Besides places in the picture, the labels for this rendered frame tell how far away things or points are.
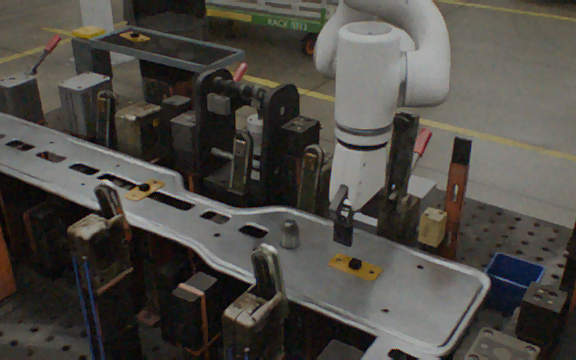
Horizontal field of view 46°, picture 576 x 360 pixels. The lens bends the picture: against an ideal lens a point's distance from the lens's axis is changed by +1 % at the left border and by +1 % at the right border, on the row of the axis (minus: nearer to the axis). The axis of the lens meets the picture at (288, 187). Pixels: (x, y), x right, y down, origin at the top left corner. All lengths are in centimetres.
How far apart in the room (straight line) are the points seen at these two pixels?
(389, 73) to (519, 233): 99
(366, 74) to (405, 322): 37
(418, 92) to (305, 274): 35
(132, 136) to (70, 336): 44
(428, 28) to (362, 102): 14
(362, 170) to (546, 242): 93
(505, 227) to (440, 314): 83
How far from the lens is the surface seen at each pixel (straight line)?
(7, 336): 154
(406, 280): 109
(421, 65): 92
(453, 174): 112
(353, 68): 91
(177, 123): 144
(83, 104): 159
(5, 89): 181
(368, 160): 97
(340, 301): 104
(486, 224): 184
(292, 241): 114
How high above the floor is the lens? 165
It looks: 30 degrees down
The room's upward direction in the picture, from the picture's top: straight up
